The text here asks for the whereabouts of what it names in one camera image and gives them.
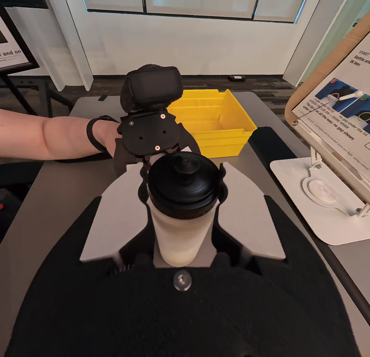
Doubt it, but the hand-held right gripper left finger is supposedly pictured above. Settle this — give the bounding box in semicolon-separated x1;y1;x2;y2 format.
80;162;156;263

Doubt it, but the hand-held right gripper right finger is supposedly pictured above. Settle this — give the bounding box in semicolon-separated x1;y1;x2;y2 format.
211;162;286;260

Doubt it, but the white plastic bottle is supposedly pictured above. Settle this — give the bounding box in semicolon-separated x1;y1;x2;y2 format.
149;201;220;267

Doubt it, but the black bottle lid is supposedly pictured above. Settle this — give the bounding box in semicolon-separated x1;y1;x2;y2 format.
147;151;222;220

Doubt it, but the yellow plastic bin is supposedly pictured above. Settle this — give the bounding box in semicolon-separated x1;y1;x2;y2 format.
168;89;258;158

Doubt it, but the person's left forearm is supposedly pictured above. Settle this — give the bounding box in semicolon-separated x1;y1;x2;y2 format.
0;109;96;161

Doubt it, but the person's left hand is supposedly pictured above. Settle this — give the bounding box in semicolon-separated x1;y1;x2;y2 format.
94;120;123;155

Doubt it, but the black wristband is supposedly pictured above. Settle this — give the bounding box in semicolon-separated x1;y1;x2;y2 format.
86;115;119;156

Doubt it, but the sign on black easel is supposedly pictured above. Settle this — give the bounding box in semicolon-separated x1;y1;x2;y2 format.
0;7;74;117

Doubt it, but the wooden edged instruction board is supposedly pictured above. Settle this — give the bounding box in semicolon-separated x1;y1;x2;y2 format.
285;13;370;204

